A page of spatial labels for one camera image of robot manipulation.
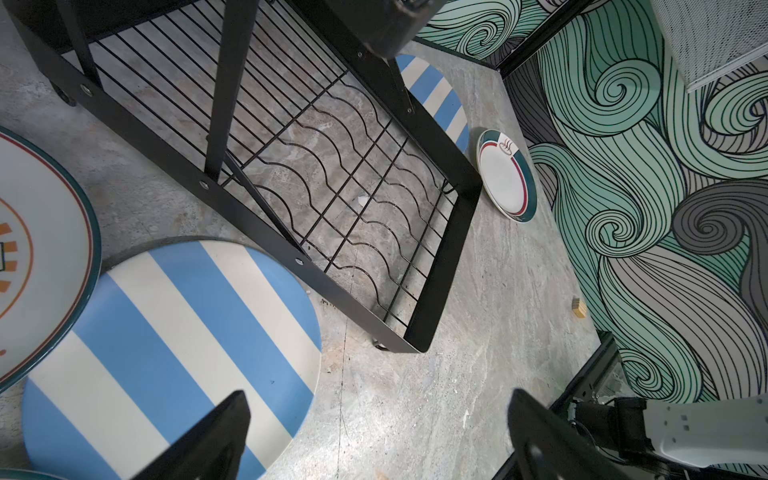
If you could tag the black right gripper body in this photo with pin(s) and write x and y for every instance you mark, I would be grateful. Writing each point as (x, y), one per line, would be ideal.
(385, 26)

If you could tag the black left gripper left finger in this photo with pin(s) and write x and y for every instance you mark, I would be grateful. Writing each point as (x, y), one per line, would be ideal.
(212, 449)

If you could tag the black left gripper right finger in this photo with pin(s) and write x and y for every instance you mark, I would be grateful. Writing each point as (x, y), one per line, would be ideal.
(546, 447)

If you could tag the blue white striped plate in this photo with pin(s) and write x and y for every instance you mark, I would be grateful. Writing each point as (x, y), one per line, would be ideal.
(433, 91)
(166, 336)

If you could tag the green red rimmed white plate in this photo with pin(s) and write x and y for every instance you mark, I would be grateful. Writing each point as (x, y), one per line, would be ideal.
(507, 178)

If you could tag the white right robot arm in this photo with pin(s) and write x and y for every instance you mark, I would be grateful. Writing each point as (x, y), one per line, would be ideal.
(652, 197)

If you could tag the small wooden block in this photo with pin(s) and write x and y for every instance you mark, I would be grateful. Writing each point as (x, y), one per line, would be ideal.
(579, 308)

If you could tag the orange sunburst plate upper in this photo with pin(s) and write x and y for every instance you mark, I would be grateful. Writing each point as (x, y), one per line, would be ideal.
(51, 253)

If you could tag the black wire dish rack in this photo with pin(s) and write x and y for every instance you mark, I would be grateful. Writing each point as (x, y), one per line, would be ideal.
(281, 119)

